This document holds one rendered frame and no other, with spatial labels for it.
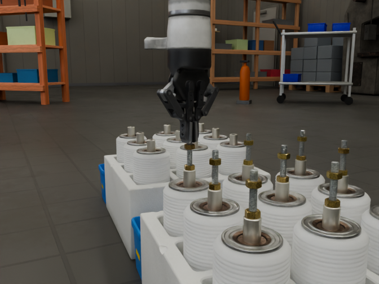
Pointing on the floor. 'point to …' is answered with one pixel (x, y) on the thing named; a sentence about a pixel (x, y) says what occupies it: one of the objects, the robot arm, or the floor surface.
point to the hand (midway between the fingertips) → (189, 131)
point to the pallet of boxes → (318, 63)
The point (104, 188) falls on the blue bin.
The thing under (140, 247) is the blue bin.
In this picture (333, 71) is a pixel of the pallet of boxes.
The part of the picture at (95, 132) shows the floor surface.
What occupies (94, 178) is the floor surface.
